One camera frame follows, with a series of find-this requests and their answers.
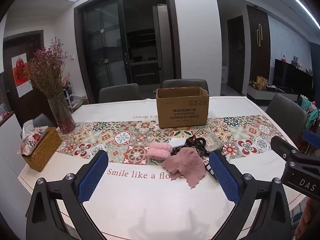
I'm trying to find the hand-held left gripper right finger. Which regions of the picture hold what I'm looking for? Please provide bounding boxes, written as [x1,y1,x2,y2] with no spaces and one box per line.
[209,150,293,240]

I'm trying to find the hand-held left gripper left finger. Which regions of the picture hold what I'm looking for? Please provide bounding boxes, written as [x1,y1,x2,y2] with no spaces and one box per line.
[26,150,109,240]

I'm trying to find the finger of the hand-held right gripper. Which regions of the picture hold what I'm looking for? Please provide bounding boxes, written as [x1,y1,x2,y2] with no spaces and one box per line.
[302,129,320,147]
[270,136,304,161]

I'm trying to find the dusty pink knitted cloth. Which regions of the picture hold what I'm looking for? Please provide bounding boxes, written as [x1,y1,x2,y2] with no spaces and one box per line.
[161,147,207,189]

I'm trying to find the brown scrunchie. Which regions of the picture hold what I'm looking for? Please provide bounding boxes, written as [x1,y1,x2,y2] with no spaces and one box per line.
[186,136,208,153]

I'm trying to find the white gauze cloth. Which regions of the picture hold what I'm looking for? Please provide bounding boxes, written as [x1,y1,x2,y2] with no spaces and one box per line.
[169,137,188,148]

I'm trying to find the pink fluffy cloth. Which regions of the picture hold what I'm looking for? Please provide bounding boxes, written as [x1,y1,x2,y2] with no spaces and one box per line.
[147,141,173,159]

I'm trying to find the brown cardboard box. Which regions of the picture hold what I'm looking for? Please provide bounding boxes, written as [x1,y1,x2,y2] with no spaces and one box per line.
[156,86,210,129]

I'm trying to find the person's right forearm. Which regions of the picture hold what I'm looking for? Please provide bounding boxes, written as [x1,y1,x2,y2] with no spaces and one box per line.
[294,196,320,240]

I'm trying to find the dark patterned hair band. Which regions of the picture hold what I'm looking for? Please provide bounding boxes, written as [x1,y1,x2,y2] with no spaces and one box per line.
[203,163,218,179]

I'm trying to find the colourful hanging clothes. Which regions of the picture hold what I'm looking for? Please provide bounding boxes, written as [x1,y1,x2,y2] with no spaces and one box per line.
[297,95,319,130]

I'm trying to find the grey dining chair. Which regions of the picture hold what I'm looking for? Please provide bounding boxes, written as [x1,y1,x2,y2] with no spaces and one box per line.
[99,83,140,103]
[265,93,308,145]
[161,79,209,95]
[32,114,57,128]

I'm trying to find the beige fabric pouch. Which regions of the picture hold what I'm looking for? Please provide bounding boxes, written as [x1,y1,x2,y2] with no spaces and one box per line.
[199,132,223,152]

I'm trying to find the woven wicker tissue box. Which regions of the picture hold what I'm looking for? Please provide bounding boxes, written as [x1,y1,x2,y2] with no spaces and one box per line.
[21,127,63,172]

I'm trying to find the black television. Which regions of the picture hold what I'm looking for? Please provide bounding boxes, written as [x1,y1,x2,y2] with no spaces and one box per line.
[272,59,314,95]

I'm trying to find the dark blue curtain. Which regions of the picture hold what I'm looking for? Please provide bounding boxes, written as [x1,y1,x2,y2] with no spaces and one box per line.
[309,42,320,100]

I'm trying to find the yellow gift boxes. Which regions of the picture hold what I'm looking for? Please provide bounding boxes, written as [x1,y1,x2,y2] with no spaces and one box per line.
[252,76,267,89]

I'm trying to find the glass vase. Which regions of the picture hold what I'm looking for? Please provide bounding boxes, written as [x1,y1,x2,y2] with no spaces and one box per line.
[47,92,76,135]

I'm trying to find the floral tissue pack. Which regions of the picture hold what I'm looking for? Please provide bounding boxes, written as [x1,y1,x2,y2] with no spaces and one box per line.
[17,120,49,155]

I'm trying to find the white storage rack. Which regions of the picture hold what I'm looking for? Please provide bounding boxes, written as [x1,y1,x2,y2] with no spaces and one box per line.
[61,77,88,113]

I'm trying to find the dark hallway door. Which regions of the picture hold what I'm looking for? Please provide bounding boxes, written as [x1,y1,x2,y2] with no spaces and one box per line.
[227,15,246,95]

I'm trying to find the dried pink flowers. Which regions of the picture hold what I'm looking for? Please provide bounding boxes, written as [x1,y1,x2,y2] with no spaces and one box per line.
[27,37,69,98]

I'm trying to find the ceiling light strip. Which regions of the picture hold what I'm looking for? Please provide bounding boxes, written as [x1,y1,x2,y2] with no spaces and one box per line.
[271,0,320,28]

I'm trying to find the dark sliding glass door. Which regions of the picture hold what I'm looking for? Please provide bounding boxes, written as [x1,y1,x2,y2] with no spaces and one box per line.
[74,0,182,104]

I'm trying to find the grey refrigerator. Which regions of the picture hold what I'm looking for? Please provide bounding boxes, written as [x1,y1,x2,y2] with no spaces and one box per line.
[153,4,171,84]

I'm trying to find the dark wooden door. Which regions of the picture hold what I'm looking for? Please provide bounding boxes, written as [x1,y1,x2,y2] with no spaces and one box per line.
[3,30,50,128]

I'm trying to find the dark cabinet with gold handle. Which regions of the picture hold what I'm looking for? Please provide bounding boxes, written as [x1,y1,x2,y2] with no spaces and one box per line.
[246,5,272,94]

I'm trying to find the red wall poster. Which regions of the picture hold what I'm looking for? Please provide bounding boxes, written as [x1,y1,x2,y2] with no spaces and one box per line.
[11,53,34,97]

